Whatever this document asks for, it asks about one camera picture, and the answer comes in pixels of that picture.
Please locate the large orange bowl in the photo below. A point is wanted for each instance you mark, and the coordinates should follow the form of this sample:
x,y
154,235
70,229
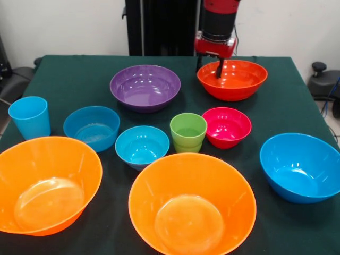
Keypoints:
x,y
191,207
48,180

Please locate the large blue bowl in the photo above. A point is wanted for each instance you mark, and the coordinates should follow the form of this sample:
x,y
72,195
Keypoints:
x,y
300,167

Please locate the medium blue bowl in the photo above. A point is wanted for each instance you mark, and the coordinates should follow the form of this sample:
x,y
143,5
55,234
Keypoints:
x,y
90,127

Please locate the red-orange bowl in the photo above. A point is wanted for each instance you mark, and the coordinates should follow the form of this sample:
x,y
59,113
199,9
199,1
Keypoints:
x,y
239,82

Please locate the dark green tablecloth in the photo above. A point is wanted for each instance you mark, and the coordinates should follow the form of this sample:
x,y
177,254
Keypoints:
x,y
64,85

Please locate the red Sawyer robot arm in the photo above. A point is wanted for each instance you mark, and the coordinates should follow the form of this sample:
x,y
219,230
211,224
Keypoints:
x,y
219,21

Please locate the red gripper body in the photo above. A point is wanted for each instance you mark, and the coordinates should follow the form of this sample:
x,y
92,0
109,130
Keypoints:
x,y
212,48

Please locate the green cup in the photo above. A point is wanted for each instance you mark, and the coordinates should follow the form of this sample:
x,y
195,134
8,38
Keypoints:
x,y
188,130

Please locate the pink bowl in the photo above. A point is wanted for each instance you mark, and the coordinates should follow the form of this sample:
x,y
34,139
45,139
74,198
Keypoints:
x,y
226,127

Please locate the black office chair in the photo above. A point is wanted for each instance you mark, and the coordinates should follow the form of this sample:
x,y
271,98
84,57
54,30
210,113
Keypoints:
x,y
16,79
321,85

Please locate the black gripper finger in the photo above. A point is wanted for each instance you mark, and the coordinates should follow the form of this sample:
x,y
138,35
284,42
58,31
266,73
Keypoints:
x,y
199,62
219,68

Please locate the blue cup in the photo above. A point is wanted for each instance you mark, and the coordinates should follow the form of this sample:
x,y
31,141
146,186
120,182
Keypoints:
x,y
32,119

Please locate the small light blue bowl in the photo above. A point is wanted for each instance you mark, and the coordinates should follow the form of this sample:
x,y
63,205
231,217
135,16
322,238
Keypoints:
x,y
141,146

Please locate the purple bowl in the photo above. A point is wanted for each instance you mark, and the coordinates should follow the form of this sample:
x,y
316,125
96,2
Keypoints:
x,y
143,87

